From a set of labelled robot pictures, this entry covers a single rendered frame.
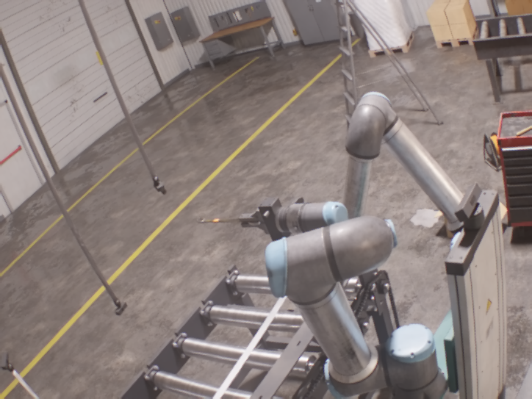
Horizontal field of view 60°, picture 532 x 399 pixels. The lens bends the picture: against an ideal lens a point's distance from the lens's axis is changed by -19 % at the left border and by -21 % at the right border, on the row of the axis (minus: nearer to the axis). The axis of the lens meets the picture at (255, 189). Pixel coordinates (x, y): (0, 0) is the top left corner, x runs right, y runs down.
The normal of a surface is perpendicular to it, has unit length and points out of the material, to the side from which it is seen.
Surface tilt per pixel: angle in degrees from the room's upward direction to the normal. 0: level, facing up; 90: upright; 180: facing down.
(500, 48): 90
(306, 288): 109
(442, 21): 90
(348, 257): 73
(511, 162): 90
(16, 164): 90
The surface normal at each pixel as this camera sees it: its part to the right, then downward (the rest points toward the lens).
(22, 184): 0.80, -0.05
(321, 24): -0.49, 0.54
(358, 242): 0.21, -0.36
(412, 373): -0.09, 0.47
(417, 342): -0.27, -0.86
